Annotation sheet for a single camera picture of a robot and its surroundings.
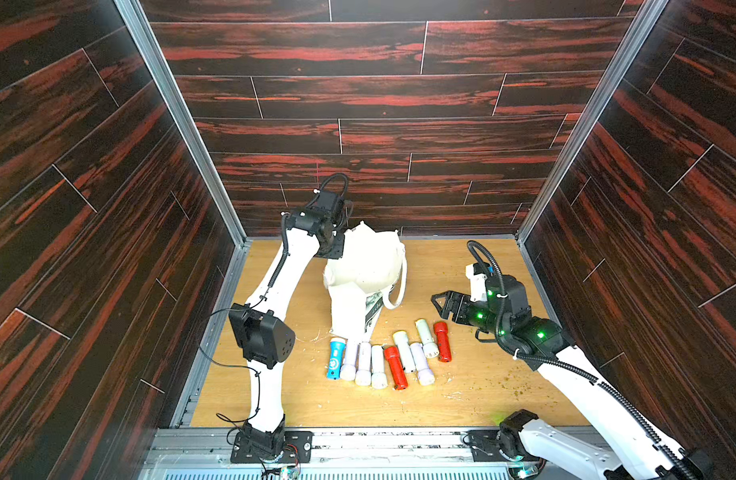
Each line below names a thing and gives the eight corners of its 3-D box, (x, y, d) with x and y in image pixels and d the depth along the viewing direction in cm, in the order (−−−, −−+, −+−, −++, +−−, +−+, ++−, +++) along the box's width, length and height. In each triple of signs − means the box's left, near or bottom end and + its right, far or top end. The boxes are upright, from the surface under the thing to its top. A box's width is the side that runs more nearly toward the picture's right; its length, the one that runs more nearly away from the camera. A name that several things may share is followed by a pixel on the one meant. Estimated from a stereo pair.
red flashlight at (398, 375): (394, 392, 83) (395, 389, 82) (382, 350, 92) (383, 347, 90) (408, 389, 84) (409, 386, 82) (395, 347, 92) (396, 344, 90)
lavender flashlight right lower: (420, 387, 84) (421, 384, 83) (407, 348, 92) (408, 344, 90) (434, 384, 85) (436, 381, 83) (420, 345, 93) (421, 341, 91)
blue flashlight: (327, 379, 86) (325, 376, 84) (330, 342, 93) (329, 338, 91) (343, 379, 86) (343, 375, 84) (345, 342, 93) (345, 338, 91)
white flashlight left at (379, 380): (372, 388, 85) (372, 385, 82) (372, 348, 92) (372, 344, 90) (387, 388, 85) (387, 385, 82) (385, 348, 92) (385, 344, 90)
